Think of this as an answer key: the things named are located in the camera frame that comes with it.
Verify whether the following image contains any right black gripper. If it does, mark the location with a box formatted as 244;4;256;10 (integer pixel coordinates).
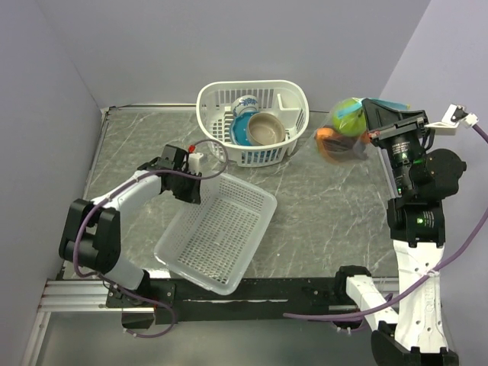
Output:
361;98;429;196

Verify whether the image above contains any green fake apple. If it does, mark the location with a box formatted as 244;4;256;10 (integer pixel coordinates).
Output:
332;98;366;137

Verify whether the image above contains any clear zip top bag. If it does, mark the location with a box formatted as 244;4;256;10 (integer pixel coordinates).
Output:
313;95;411;165

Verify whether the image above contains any orange fake fruit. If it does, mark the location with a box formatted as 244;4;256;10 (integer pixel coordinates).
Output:
315;127;338;158

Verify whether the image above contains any clear perforated plastic tray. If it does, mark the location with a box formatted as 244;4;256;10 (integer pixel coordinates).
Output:
153;173;278;296

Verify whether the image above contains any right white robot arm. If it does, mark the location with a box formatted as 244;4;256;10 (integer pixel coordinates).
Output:
333;98;467;365

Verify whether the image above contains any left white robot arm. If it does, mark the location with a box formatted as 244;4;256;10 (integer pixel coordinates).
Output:
59;145;203;307

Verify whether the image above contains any blue plate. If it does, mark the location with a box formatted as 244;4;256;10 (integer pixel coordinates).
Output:
230;111;257;146

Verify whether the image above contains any white plastic dish basket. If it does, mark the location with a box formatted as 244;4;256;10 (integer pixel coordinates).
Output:
196;80;310;167

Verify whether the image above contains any blue floral white cup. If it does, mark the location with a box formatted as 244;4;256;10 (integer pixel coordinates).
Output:
231;95;259;117

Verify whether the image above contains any beige ceramic bowl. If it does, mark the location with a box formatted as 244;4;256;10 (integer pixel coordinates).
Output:
248;112;285;146

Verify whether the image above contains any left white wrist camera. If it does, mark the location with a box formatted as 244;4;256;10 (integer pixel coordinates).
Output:
188;145;204;175

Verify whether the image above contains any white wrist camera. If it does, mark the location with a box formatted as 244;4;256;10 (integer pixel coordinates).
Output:
188;145;204;175
426;104;479;136

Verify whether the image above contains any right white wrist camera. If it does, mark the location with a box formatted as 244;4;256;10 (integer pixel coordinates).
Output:
426;104;479;136

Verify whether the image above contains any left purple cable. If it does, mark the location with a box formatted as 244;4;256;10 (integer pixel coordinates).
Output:
72;139;230;339

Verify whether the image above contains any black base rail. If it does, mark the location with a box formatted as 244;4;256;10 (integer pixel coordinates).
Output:
106;278;357;330

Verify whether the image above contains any aluminium frame rail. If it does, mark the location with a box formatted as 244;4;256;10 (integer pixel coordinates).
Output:
21;280;150;365

